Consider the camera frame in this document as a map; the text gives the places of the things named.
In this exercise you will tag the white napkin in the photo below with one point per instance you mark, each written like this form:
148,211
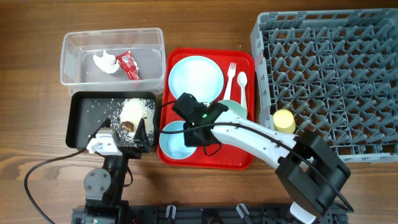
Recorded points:
107,63

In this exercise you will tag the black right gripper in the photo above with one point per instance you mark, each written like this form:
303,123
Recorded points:
182,104

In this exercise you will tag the food scraps with rice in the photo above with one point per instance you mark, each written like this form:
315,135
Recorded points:
124,114

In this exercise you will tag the black waste tray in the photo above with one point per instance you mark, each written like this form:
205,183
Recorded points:
74,137

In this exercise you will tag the mint green bowl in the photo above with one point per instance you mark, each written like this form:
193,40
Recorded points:
234,109

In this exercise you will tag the clear plastic bin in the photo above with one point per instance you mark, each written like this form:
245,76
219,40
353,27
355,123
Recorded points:
79,72

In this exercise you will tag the white plastic fork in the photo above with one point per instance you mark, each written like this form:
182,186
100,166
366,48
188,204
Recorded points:
230,73

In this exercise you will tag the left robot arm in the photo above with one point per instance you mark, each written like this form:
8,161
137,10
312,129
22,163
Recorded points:
104,186

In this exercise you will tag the red ketchup packet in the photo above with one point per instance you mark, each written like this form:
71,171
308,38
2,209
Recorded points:
128,64

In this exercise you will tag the grey dishwasher rack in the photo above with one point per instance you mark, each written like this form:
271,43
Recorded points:
336,72

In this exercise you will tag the yellow plastic cup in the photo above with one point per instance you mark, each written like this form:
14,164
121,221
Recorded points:
284,121

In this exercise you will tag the light blue plate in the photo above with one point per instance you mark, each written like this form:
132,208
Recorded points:
198,76

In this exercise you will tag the white plastic spoon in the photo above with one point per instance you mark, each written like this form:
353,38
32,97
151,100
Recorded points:
242,82

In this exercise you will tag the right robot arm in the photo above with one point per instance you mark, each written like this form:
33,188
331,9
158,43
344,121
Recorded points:
312,174

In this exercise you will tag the red serving tray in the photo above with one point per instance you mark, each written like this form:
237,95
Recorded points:
217,156

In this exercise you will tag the light blue small bowl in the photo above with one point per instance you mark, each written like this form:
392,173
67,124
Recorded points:
172,145

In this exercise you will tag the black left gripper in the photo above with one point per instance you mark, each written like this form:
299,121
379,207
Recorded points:
140,138

